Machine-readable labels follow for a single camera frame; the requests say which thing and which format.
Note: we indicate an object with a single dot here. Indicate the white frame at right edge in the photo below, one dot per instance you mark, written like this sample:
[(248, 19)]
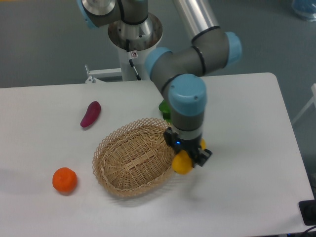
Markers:
[(307, 109)]

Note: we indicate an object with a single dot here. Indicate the purple sweet potato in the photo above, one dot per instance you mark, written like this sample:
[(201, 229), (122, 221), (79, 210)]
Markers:
[(92, 113)]

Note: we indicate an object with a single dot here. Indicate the green bok choy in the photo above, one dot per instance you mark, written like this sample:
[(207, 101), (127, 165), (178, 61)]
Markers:
[(165, 111)]

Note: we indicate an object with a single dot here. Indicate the woven wicker basket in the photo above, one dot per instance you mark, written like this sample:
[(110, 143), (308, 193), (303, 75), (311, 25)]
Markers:
[(134, 159)]

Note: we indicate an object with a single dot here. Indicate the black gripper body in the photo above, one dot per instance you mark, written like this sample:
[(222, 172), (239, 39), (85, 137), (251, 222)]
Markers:
[(191, 146)]

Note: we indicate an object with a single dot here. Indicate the blue bag in corner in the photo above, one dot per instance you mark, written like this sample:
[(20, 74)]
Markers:
[(305, 9)]

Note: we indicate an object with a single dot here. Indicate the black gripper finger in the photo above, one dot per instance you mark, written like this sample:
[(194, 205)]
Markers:
[(171, 139), (200, 157)]

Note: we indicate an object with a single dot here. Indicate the yellow mango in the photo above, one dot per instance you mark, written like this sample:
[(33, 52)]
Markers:
[(183, 163)]

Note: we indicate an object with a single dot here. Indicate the orange mandarin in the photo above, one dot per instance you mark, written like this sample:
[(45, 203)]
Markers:
[(64, 180)]

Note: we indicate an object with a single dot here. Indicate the black device at table edge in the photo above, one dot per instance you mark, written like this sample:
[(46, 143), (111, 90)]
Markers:
[(308, 211)]

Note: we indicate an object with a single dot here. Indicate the white left mounting bracket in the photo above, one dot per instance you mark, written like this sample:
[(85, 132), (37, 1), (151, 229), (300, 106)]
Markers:
[(104, 75)]

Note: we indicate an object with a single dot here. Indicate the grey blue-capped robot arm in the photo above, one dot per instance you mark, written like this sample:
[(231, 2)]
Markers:
[(177, 76)]

